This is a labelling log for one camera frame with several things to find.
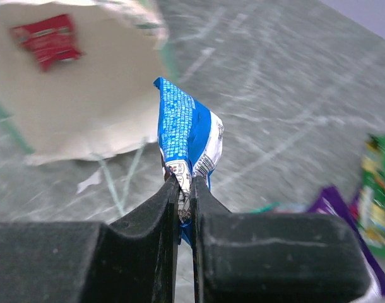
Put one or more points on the red snack packet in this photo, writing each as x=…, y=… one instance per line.
x=50, y=40

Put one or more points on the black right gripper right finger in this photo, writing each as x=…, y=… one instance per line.
x=273, y=257

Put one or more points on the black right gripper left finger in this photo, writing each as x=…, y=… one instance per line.
x=132, y=259

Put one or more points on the green snack packet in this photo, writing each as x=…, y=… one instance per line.
x=371, y=201

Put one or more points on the blue white snack packet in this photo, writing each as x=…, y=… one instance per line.
x=190, y=138

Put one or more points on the green printed paper bag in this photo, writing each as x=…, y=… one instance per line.
x=74, y=140

